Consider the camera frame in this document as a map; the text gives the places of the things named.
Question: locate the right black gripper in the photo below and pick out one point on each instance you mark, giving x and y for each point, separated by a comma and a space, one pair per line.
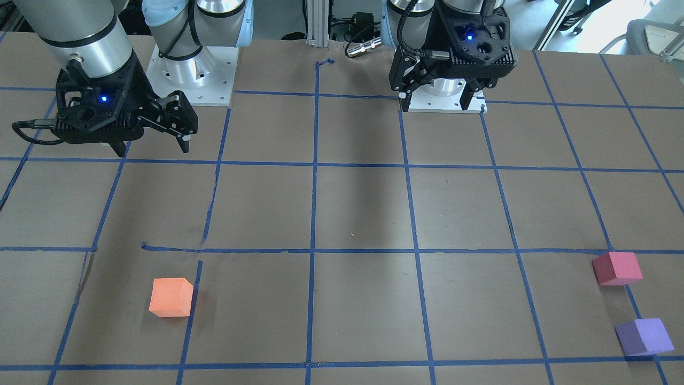
140, 92

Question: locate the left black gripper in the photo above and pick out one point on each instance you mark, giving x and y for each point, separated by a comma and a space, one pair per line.
430, 40

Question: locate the orange foam cube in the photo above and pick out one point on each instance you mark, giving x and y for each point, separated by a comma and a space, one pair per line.
171, 297

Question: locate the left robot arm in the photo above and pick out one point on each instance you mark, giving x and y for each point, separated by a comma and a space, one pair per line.
446, 53

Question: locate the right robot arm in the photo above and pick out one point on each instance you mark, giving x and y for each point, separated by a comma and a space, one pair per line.
91, 31

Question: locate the black power box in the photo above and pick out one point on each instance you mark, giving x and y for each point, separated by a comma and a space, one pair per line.
361, 23

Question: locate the grey office chair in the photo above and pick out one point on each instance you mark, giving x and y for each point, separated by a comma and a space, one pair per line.
644, 37

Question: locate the red foam cube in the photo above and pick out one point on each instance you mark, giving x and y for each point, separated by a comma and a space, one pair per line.
617, 268

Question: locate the purple foam cube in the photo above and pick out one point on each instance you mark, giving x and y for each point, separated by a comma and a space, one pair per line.
643, 337

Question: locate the silver cable connector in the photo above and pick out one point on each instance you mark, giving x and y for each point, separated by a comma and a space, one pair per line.
363, 48

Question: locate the aluminium frame post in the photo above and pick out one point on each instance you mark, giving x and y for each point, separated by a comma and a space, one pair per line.
317, 23

